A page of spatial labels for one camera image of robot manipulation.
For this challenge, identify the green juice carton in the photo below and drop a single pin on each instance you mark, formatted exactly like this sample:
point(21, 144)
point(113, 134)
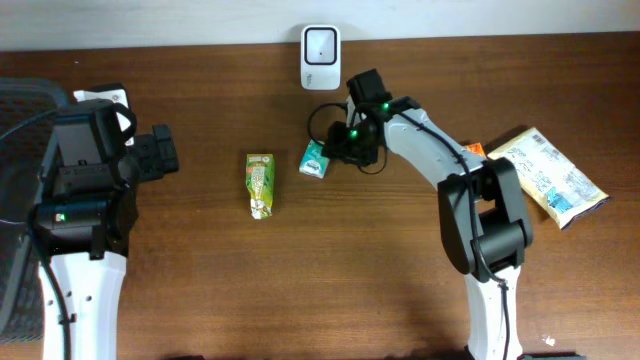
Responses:
point(260, 177)

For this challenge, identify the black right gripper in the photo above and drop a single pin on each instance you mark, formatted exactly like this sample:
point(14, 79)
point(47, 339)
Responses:
point(335, 147)

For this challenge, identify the orange tissue pack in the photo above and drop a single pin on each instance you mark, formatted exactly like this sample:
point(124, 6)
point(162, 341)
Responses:
point(476, 149)

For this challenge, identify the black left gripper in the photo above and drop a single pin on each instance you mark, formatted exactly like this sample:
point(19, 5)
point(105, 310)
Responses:
point(161, 150)

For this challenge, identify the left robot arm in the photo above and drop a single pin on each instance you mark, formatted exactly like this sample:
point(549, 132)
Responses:
point(84, 211)

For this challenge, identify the grey plastic basket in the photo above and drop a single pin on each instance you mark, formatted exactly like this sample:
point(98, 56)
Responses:
point(21, 157)

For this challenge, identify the teal tissue pack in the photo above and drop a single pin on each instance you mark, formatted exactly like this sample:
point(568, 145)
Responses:
point(313, 163)

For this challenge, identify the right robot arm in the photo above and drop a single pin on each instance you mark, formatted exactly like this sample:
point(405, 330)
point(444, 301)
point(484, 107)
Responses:
point(483, 219)

